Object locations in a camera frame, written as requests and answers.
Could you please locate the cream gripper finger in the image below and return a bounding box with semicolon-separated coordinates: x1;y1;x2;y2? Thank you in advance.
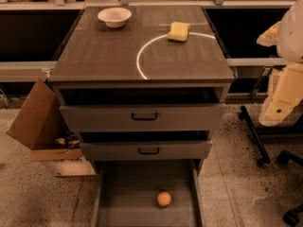
257;22;280;47
258;63;303;127

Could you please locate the orange fruit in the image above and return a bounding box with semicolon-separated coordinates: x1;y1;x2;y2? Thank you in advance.
156;191;171;207

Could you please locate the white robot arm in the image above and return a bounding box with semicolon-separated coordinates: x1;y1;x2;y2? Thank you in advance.
257;0;303;127

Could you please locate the top grey drawer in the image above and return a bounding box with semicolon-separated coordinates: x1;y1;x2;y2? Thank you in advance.
60;103;225;132

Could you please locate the middle grey drawer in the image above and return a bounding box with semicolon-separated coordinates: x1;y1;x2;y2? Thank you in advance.
80;140;212;161

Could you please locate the grey drawer cabinet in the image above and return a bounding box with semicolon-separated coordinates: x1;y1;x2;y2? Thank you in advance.
47;5;236;227

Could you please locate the bottom grey open drawer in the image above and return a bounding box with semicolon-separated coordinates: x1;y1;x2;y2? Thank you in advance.
91;160;205;227

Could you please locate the black rolling stand base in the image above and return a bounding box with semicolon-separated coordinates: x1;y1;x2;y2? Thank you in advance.
239;106;303;166

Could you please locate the yellow sponge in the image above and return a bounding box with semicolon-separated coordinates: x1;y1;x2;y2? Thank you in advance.
168;22;190;42

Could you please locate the black office chair base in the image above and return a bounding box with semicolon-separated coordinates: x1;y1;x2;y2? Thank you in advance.
276;149;303;227

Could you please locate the white ceramic bowl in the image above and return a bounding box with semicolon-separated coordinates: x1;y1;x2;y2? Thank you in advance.
98;8;132;28

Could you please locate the open cardboard box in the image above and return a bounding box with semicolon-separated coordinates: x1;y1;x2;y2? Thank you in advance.
7;79;96;177

